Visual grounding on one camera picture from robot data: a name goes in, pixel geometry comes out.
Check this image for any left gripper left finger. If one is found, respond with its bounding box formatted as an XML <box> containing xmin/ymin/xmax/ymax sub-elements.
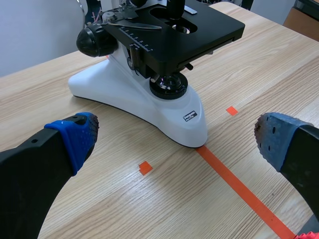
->
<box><xmin>0</xmin><ymin>112</ymin><xmax>100</xmax><ymax>239</ymax></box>

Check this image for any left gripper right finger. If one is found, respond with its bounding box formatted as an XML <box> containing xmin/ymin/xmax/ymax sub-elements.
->
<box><xmin>254</xmin><ymin>112</ymin><xmax>319</xmax><ymax>223</ymax></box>

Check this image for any white and black microscope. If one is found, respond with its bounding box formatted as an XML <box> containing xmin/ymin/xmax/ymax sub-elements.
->
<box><xmin>68</xmin><ymin>0</ymin><xmax>246</xmax><ymax>150</ymax></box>

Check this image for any toy brick block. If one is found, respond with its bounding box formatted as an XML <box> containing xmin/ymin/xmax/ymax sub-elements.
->
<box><xmin>293</xmin><ymin>231</ymin><xmax>319</xmax><ymax>239</ymax></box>

